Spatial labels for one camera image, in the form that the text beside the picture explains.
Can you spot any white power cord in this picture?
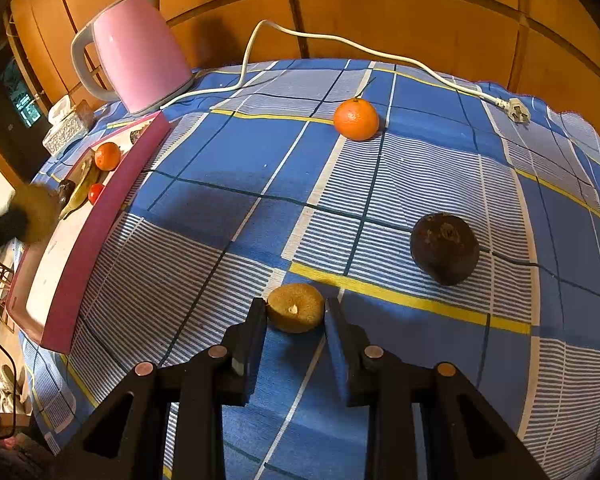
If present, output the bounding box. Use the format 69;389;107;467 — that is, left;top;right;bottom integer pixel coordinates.
159;20;533;126

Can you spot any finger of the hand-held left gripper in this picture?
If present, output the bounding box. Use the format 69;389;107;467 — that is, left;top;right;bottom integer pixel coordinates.
0;209;31;259

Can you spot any blue plaid tablecloth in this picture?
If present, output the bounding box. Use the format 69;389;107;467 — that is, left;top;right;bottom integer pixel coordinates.
20;57;600;480

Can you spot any wooden framed dark window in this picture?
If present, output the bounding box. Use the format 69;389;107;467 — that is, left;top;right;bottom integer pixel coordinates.
0;35;46;181

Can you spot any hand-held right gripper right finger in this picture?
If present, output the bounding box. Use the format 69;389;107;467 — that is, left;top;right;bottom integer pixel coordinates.
322;298;551;480

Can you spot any orange tangerine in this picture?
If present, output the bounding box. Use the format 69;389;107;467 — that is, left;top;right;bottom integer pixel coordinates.
333;97;381;142
94;141;122;172

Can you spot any pink electric kettle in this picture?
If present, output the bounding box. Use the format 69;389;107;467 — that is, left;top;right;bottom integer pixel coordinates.
71;0;195;116

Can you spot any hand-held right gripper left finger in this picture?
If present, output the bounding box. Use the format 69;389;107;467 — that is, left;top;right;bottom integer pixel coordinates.
45;298;270;480

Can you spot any yellow banana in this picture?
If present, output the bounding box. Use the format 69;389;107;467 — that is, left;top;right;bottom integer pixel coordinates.
60;157;103;221

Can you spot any brown kiwi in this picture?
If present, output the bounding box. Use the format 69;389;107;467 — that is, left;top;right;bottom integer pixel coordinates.
10;182;63;243
266;282;327;334

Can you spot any white tray with pink rim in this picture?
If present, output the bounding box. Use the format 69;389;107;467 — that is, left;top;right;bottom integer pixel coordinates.
5;111;172;353

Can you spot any patterned tissue box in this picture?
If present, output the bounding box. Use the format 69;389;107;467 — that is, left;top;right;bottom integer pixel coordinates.
42;100;96;157

